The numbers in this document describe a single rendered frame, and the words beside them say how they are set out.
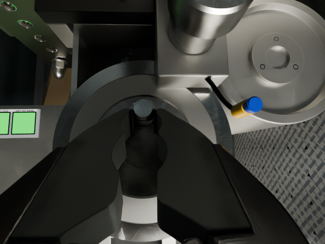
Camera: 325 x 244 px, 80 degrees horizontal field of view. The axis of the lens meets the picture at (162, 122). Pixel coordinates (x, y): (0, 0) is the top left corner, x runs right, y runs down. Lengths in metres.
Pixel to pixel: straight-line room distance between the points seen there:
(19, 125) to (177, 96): 0.47
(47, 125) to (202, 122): 0.45
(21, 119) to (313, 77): 0.56
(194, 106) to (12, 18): 0.37
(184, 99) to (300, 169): 0.17
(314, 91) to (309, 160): 0.08
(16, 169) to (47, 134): 0.10
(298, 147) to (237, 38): 0.15
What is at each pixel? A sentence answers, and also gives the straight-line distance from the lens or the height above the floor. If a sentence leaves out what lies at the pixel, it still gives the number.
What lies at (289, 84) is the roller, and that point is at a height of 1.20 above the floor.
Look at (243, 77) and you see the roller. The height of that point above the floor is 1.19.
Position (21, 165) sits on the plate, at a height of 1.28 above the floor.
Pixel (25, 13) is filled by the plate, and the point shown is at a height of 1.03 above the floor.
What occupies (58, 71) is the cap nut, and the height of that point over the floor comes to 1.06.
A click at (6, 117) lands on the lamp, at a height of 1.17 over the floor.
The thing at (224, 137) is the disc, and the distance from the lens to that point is 0.17.
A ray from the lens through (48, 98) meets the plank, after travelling 2.04.
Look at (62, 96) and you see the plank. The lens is 2.24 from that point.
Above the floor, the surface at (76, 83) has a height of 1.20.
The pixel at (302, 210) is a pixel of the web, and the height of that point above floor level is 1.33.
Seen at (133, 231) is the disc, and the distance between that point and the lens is 0.17.
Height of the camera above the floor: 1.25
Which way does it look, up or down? 8 degrees down
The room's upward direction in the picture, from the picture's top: 179 degrees clockwise
